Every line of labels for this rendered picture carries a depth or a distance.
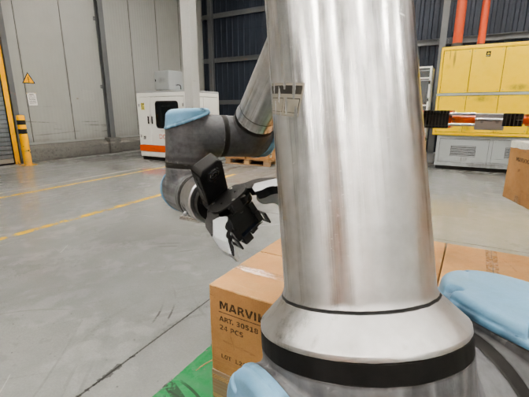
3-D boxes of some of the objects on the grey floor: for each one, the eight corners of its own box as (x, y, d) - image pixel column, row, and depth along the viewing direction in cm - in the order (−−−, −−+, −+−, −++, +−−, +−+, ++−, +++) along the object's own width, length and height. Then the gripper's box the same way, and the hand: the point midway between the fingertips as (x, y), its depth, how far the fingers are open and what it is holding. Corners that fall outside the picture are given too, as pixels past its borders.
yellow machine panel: (545, 170, 740) (571, 44, 680) (555, 176, 663) (584, 35, 603) (430, 162, 845) (443, 53, 785) (427, 168, 768) (441, 46, 708)
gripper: (259, 189, 72) (329, 208, 56) (186, 255, 65) (242, 298, 49) (239, 155, 68) (308, 165, 52) (159, 221, 61) (211, 256, 45)
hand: (268, 215), depth 49 cm, fingers open, 14 cm apart
